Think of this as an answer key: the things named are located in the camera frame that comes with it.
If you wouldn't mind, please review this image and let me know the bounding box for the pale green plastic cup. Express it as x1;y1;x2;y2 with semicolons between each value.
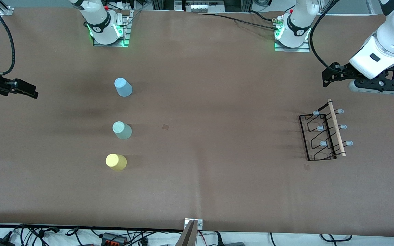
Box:
112;121;132;140

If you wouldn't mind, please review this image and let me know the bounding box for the black cable to arm base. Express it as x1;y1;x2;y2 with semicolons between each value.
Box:
197;10;281;32

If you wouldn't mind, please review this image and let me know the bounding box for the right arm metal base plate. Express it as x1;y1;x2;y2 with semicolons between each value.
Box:
93;10;131;47

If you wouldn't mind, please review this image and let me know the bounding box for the black wire cup holder rack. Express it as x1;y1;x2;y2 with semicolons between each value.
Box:
299;99;354;161

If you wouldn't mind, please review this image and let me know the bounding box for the small metal bracket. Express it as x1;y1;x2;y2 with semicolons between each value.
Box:
184;219;203;230

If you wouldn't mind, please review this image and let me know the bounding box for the black orange connector box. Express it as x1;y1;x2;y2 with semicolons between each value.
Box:
101;232;127;245

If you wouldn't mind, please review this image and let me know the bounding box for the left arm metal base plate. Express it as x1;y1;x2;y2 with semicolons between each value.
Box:
274;15;311;53

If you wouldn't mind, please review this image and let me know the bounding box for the brown table cover sheet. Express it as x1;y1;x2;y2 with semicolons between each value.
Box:
0;8;394;238

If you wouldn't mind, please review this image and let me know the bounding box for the grey metal post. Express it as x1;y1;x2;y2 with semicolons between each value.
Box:
175;220;198;246

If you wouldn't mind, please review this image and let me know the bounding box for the white power strip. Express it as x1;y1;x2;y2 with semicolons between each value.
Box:
185;0;225;13

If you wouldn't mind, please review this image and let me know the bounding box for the black looped floor cable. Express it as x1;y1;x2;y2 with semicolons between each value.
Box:
320;234;353;242

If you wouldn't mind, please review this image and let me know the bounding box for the light blue plastic cup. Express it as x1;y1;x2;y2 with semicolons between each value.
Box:
114;78;133;97

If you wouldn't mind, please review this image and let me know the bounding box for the yellow plastic cup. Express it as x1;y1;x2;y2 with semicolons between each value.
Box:
105;154;127;172

